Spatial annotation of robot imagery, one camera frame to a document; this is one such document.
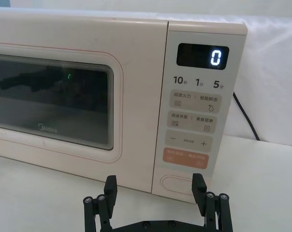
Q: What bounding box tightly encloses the white curtain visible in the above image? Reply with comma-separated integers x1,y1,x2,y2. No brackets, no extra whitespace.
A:
0,0,292,24

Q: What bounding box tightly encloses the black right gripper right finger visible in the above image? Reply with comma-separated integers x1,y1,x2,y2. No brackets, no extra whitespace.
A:
192,173,231,232

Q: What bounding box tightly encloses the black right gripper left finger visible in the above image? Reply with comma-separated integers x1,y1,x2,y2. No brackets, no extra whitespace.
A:
82,175,119,232

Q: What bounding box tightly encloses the cream microwave oven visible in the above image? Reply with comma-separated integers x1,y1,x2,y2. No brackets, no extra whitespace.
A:
0,6,248,206

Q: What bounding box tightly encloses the oven control panel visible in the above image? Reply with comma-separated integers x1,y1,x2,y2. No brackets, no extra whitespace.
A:
151,21,248,205

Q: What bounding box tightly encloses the black power cable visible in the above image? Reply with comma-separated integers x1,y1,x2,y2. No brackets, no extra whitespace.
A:
232,91,261,141

